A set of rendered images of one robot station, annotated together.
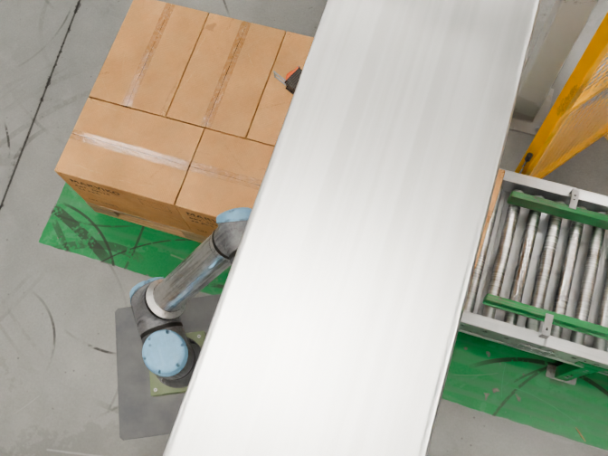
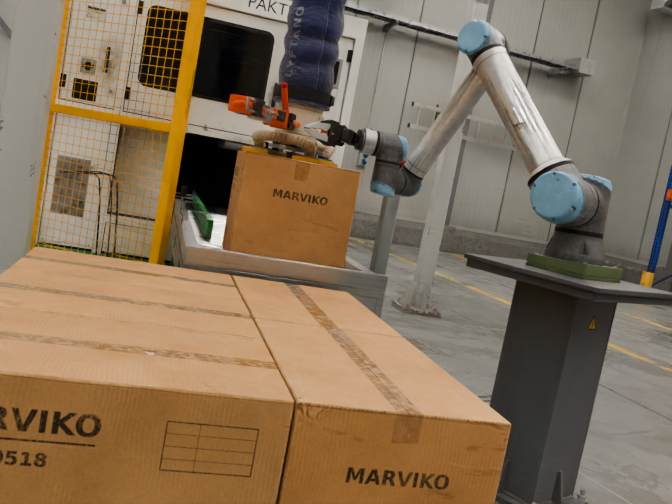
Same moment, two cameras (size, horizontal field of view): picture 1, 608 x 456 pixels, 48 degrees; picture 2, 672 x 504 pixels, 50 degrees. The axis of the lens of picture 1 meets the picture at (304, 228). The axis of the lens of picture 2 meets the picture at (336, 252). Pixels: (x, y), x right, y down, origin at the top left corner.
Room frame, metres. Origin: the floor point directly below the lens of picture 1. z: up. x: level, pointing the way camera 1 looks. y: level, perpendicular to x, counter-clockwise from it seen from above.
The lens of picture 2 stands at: (2.59, 1.75, 0.92)
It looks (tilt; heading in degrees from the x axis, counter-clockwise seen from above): 6 degrees down; 227
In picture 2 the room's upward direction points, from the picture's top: 11 degrees clockwise
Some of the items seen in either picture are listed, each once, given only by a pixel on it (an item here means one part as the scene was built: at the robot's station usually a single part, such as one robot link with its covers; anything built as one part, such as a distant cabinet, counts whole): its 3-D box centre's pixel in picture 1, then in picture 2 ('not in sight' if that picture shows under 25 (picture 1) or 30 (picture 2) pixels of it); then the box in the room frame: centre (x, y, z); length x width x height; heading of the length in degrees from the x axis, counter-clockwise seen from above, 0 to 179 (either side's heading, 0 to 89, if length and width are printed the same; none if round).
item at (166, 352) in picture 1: (167, 352); (583, 203); (0.45, 0.55, 0.98); 0.17 x 0.15 x 0.18; 9
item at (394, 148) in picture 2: not in sight; (389, 147); (0.73, -0.08, 1.06); 0.12 x 0.09 x 0.10; 152
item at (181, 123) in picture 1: (220, 128); (198, 391); (1.62, 0.31, 0.34); 1.20 x 1.00 x 0.40; 62
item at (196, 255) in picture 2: not in sight; (289, 269); (1.04, -0.13, 0.58); 0.70 x 0.03 x 0.06; 152
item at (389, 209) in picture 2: not in sight; (375, 282); (0.33, -0.40, 0.50); 0.07 x 0.07 x 1.00; 62
